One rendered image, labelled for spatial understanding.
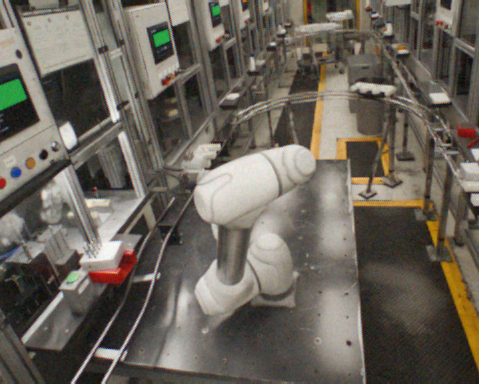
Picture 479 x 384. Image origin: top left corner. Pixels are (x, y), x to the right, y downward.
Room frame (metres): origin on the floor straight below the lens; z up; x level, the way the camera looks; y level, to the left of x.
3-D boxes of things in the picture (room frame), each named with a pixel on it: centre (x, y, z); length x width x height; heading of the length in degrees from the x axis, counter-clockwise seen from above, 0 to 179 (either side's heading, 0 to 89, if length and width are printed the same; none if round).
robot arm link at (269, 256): (1.09, 0.02, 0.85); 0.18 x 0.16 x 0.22; 118
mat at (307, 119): (5.83, -0.94, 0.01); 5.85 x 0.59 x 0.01; 166
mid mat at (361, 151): (3.25, -1.07, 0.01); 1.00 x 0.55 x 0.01; 166
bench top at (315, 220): (1.51, 0.10, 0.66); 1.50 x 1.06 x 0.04; 166
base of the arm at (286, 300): (1.11, 0.01, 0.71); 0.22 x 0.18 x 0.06; 166
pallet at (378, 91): (2.93, -1.04, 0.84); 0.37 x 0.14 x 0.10; 44
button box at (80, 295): (0.94, 0.69, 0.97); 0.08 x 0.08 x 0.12; 76
